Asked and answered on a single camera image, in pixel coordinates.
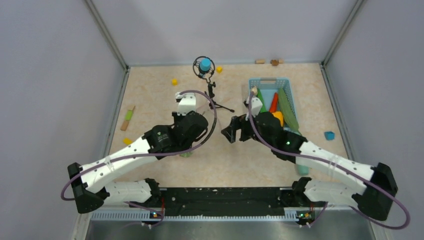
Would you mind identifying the yellow bell pepper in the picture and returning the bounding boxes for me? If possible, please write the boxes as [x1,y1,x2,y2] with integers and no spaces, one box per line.
[272,111,284,127]

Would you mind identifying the light blue perforated plastic basket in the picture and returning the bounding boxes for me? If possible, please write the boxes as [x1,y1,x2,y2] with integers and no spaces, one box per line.
[248,77,300,134]

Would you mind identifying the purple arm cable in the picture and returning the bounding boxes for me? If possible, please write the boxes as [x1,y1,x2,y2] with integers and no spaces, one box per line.
[60,90,218,220]
[247,92,411,231]

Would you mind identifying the yellow block near left edge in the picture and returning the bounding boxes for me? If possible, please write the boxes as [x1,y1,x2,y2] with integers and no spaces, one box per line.
[122,137,134,146]

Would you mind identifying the yellow cube left of microphone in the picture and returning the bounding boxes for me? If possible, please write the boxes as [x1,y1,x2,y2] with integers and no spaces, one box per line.
[171,78,178,86]

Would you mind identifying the yellow cube near microphone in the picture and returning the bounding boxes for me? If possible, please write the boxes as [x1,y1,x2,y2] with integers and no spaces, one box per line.
[215,66,223,74]

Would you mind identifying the green leafy vegetable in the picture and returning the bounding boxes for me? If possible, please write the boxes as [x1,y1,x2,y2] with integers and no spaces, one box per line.
[256,88,268,113]

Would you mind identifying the blue cube block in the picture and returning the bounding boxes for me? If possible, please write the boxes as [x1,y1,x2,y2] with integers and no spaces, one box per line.
[324,131,336,141]

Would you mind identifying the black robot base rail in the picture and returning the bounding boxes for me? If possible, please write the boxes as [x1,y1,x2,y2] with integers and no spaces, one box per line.
[138,187,325,217]

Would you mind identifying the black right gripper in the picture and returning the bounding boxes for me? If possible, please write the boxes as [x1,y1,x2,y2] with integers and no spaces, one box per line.
[222,108,274,148]

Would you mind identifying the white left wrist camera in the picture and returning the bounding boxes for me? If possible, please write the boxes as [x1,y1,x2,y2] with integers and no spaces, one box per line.
[175,92,197,116]

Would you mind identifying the teal cylinder roller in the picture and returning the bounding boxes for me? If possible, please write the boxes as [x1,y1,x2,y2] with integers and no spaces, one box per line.
[296,163,310,177]

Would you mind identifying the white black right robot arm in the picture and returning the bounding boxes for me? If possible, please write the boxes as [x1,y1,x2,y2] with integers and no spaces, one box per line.
[221,112,398,221]

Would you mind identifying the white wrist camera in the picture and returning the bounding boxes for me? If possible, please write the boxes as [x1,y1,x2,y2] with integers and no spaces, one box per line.
[244,96,263,118]
[175,92,197,116]

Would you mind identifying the green and wood block stick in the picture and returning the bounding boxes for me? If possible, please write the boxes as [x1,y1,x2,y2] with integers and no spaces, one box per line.
[120,105,136,131]

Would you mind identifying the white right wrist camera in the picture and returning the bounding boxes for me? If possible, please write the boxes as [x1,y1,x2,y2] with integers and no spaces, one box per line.
[244,96,263,118]

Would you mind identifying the clear pink zip top bag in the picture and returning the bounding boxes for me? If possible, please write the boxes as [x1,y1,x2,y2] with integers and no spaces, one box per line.
[190,102,215,153]

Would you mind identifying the pale green bitter gourd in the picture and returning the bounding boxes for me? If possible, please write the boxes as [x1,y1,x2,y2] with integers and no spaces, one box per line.
[277,88,300,133]

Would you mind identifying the blue microphone in shock mount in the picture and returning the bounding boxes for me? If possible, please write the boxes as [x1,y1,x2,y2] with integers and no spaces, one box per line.
[192,56,216,81]

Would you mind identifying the wooden cork pieces at wall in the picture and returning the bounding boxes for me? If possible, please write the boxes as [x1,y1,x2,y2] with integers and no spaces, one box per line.
[255,58,285,66]

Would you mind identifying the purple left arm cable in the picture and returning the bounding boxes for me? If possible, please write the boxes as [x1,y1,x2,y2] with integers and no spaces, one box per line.
[60,90,218,220]

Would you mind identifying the wrinkled orange-red chili pepper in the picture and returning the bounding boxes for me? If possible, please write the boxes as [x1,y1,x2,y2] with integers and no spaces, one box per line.
[268,92,279,113]

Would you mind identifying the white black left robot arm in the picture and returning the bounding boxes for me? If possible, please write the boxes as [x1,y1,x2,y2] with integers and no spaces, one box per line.
[66,111,209,214]

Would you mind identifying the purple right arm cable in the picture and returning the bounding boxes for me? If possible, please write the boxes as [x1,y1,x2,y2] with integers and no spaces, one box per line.
[247,92,411,231]

